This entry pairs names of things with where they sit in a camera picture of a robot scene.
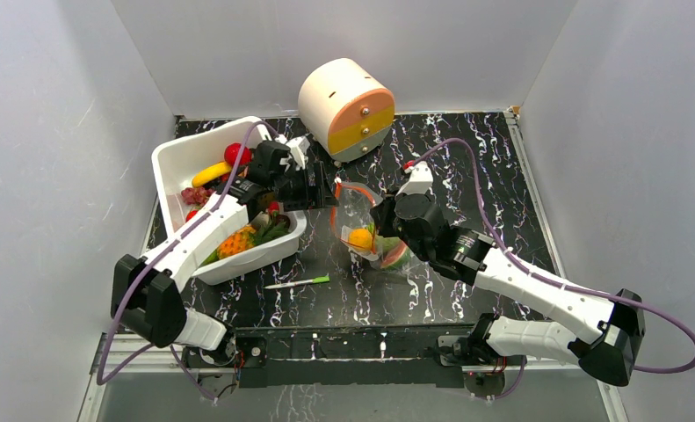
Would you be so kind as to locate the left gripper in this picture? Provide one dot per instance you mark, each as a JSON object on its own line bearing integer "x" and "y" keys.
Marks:
{"x": 317, "y": 197}

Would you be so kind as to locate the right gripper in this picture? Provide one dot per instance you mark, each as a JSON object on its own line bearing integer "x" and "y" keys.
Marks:
{"x": 381, "y": 216}

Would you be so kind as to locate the green toy cabbage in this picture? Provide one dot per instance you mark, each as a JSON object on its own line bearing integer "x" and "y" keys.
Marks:
{"x": 382, "y": 244}

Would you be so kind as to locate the clear zip top bag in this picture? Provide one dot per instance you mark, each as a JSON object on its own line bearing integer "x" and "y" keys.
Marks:
{"x": 351, "y": 223}

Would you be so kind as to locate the toy orange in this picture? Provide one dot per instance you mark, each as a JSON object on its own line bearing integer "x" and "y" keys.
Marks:
{"x": 360, "y": 240}

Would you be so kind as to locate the toy watermelon slice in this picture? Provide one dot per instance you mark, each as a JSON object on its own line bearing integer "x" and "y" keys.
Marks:
{"x": 396, "y": 257}

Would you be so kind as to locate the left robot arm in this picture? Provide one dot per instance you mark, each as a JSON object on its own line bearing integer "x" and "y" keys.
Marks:
{"x": 146, "y": 291}

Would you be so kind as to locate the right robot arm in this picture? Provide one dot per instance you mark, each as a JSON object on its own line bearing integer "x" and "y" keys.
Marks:
{"x": 600, "y": 333}

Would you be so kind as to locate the red toy chili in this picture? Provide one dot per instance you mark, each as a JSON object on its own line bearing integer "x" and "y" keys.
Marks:
{"x": 274, "y": 208}

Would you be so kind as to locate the toy pineapple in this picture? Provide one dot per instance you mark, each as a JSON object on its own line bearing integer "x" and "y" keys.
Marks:
{"x": 251, "y": 236}

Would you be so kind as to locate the round mini drawer cabinet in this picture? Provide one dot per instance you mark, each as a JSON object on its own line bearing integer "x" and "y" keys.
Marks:
{"x": 345, "y": 109}

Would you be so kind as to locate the red toy apple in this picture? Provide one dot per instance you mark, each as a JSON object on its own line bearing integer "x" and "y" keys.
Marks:
{"x": 237, "y": 153}

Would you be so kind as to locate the yellow toy banana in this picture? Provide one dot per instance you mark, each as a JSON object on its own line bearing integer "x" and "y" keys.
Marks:
{"x": 210, "y": 173}

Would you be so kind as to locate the purple toy grapes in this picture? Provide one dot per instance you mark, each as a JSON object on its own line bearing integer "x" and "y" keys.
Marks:
{"x": 196, "y": 196}

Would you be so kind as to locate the toy strawberry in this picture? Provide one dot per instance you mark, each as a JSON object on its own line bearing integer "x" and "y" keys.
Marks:
{"x": 191, "y": 214}

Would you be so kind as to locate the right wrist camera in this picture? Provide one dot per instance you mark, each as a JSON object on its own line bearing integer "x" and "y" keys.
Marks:
{"x": 420, "y": 179}

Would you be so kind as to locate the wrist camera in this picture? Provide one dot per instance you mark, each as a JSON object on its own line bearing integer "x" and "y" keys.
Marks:
{"x": 420, "y": 179}
{"x": 297, "y": 155}

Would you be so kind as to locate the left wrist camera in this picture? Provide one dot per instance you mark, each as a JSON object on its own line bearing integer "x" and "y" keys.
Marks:
{"x": 297, "y": 155}

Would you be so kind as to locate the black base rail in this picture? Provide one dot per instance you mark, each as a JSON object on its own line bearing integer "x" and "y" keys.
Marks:
{"x": 350, "y": 355}

